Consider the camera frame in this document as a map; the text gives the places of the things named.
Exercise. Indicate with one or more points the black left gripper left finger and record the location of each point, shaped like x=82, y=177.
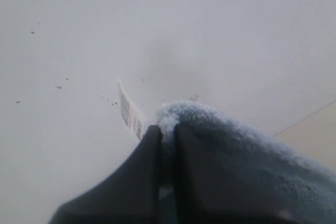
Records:
x=129, y=195

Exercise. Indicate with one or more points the light blue terry towel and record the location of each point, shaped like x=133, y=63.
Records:
x=261, y=161

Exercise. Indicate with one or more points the white care label tag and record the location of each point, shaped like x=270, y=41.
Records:
x=132, y=117

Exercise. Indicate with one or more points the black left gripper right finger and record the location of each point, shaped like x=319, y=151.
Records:
x=205, y=192

